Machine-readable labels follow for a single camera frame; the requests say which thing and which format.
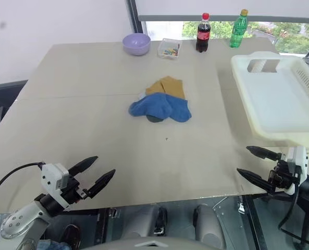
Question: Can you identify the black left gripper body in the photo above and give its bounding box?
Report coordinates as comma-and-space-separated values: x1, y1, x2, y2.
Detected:
61, 174, 92, 206

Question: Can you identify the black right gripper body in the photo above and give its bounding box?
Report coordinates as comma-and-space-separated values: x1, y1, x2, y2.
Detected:
267, 159, 300, 190

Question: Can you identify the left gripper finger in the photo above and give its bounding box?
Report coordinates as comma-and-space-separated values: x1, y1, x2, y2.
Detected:
67, 155, 99, 180
84, 169, 117, 198

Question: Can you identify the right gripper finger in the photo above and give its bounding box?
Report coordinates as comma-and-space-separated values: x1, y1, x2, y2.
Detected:
236, 168, 286, 193
245, 145, 283, 161

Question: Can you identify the white laundry basket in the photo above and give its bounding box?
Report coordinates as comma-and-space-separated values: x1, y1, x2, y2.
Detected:
231, 51, 309, 146

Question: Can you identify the clear box of coloured clips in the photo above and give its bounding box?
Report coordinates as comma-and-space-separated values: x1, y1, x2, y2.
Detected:
157, 37, 183, 60

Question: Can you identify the dark brown shoe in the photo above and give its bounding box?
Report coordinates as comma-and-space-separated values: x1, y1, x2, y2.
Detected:
61, 224, 82, 247

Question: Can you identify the blue jeans leg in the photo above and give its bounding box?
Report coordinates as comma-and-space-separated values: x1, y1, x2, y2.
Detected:
36, 241, 71, 250

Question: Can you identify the dark grey cloth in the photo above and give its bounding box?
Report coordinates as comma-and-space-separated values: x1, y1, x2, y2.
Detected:
146, 114, 164, 124

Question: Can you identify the tan cloth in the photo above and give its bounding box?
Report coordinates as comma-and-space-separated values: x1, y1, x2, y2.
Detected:
145, 80, 168, 96
160, 76, 186, 99

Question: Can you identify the green bottle with yellow cap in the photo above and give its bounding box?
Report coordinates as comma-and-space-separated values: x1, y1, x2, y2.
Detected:
229, 9, 249, 49

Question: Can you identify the purple plastic bowl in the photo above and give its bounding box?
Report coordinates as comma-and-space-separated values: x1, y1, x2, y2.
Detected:
122, 33, 152, 57

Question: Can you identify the cola bottle with red cap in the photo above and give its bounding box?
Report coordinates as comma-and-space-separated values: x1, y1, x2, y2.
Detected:
195, 12, 211, 54

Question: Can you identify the white roller blind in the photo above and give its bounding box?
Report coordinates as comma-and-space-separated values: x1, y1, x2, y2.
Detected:
133, 0, 309, 22

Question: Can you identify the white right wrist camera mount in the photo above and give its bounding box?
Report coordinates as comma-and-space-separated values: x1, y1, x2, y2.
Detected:
280, 145, 309, 195

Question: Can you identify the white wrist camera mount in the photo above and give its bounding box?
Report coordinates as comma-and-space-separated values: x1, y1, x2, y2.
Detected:
34, 163, 72, 211
280, 145, 309, 195

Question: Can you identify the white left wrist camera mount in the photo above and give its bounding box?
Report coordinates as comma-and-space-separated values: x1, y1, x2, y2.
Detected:
34, 163, 72, 211

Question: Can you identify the black table frame leg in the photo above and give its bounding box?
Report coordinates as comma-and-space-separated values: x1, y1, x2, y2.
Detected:
241, 194, 266, 250

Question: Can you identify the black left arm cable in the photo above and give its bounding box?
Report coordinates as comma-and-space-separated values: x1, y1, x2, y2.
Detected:
0, 161, 46, 200

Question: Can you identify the dark window frame post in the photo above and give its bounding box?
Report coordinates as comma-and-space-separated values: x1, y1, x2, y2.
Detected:
125, 0, 145, 35

